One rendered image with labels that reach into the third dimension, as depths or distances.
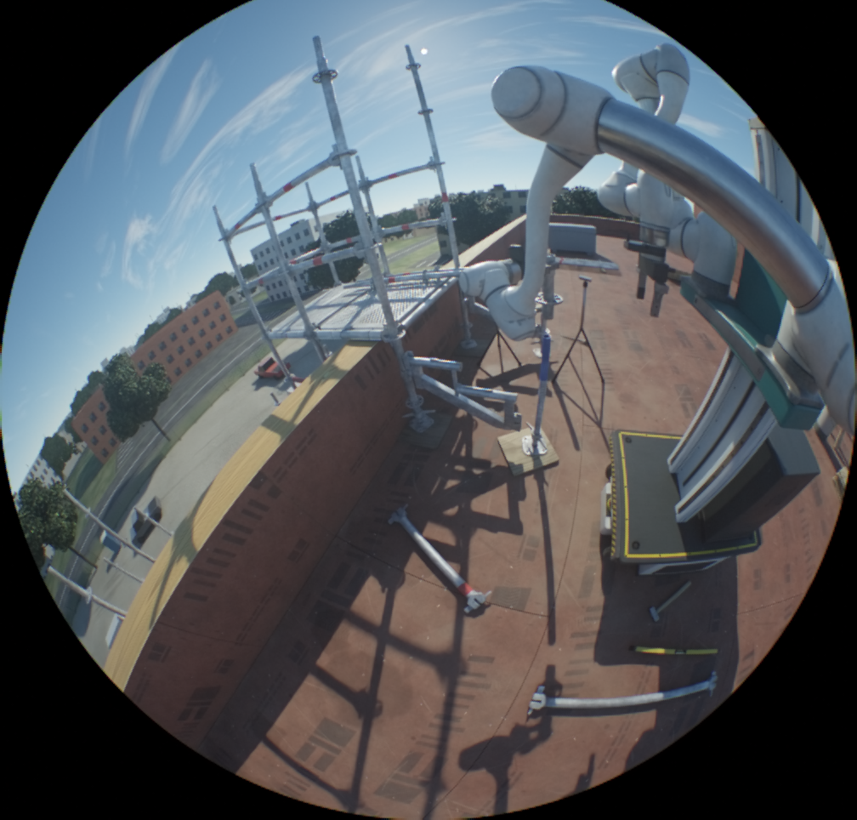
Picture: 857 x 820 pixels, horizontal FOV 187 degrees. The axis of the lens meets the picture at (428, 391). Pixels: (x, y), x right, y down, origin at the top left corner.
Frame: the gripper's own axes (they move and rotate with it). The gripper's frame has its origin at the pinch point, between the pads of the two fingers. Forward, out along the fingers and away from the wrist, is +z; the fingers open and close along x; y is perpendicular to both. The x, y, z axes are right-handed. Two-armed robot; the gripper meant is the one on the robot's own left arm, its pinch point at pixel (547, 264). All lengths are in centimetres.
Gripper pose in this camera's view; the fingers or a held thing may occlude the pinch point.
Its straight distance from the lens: 106.9
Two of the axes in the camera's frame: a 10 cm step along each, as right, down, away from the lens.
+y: 1.9, 7.6, 6.3
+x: 3.8, 5.3, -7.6
